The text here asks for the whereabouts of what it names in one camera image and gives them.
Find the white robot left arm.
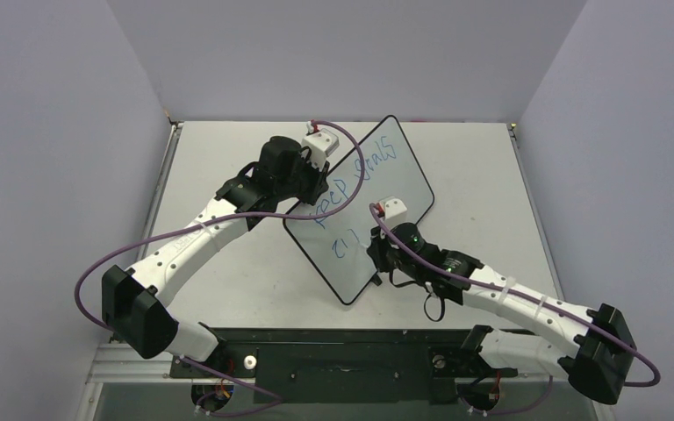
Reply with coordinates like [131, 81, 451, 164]
[102, 130, 339, 377]

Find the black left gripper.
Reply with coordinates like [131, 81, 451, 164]
[277, 152, 330, 209]

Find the white whiteboard black frame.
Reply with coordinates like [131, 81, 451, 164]
[283, 116, 435, 305]

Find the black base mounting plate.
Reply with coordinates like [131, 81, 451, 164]
[168, 328, 519, 405]

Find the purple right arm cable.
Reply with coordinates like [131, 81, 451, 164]
[369, 203, 662, 417]

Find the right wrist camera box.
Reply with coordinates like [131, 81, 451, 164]
[376, 196, 408, 230]

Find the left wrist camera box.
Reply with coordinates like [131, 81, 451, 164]
[301, 129, 340, 169]

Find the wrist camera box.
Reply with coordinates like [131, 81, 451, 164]
[301, 129, 340, 169]
[376, 196, 408, 230]

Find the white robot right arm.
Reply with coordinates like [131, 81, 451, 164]
[368, 223, 637, 405]

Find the aluminium table frame rail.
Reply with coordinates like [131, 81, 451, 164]
[83, 120, 184, 421]

